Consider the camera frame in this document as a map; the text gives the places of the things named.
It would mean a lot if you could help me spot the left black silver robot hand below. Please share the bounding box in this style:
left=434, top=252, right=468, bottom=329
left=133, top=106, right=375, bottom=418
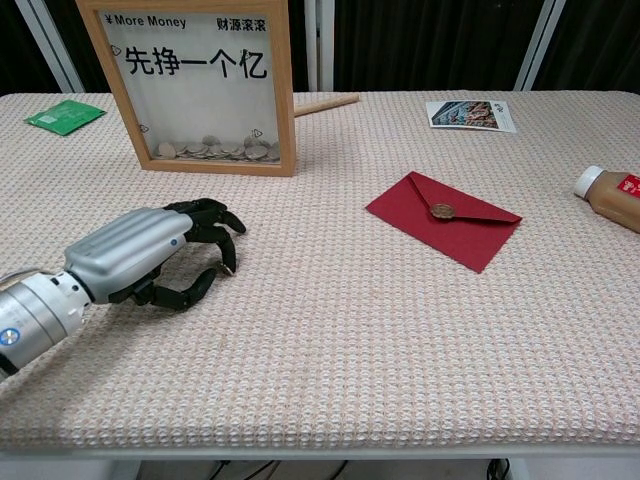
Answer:
left=63, top=197, right=247, bottom=311

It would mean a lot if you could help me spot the green foil packet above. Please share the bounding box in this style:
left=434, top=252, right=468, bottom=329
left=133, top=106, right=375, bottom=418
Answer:
left=23, top=99, right=108, bottom=137

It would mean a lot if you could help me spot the wooden stick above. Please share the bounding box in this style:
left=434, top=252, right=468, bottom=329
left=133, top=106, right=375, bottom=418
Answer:
left=293, top=92, right=360, bottom=119

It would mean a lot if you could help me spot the beige woven tablecloth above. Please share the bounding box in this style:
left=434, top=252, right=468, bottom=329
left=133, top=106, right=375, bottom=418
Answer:
left=0, top=90, right=640, bottom=457

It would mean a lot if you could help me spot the red envelope with seal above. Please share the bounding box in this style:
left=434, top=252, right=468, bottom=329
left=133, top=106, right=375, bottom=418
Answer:
left=365, top=170, right=524, bottom=275

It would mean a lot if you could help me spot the photo postcard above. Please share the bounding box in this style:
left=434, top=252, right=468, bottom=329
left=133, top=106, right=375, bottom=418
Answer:
left=425, top=99, right=518, bottom=134

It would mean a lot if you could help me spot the brown drink bottle red label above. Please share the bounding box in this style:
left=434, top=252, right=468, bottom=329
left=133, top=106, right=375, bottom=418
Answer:
left=573, top=165, right=640, bottom=235

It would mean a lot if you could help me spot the white frame post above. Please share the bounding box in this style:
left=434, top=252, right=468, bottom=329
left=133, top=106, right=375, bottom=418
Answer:
left=302, top=0, right=335, bottom=93
left=14, top=0, right=85, bottom=95
left=513, top=0, right=557, bottom=92

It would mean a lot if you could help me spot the wooden coin box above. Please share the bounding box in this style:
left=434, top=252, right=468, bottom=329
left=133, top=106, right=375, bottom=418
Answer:
left=74, top=0, right=297, bottom=178

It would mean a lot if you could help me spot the black cable bundle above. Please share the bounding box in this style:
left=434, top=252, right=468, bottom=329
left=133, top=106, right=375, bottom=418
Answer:
left=485, top=457, right=512, bottom=480
left=199, top=458, right=351, bottom=480

